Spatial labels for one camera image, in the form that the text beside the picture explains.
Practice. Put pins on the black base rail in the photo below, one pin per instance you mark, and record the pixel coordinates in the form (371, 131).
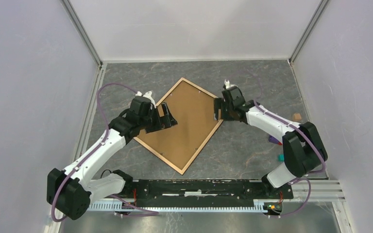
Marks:
(202, 193)

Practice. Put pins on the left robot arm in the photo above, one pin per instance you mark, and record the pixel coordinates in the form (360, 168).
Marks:
(71, 191)

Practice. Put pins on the purple red block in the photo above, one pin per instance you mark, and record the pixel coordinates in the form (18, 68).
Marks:
(272, 139)

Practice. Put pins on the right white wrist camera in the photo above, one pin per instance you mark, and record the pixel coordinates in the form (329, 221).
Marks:
(228, 86)

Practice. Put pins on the wooden picture frame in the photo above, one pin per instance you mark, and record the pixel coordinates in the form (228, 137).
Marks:
(202, 141)

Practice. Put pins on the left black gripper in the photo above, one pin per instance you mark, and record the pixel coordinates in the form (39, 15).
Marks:
(163, 122)

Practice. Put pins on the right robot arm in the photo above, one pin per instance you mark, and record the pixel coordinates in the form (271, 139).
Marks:
(303, 149)

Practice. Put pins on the small wooden cube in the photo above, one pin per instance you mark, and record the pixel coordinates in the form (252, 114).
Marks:
(296, 117)

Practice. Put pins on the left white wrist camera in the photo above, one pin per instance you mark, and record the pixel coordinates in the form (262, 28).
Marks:
(148, 95)

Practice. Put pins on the teal block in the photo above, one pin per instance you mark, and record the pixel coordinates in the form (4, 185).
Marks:
(280, 157)

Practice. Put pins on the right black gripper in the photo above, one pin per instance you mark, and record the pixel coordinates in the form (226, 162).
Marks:
(220, 105)

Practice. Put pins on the brown cardboard backing board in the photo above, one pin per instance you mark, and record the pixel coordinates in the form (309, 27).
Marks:
(186, 125)

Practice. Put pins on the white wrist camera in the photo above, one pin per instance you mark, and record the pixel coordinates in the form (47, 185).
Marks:
(148, 95)
(228, 86)

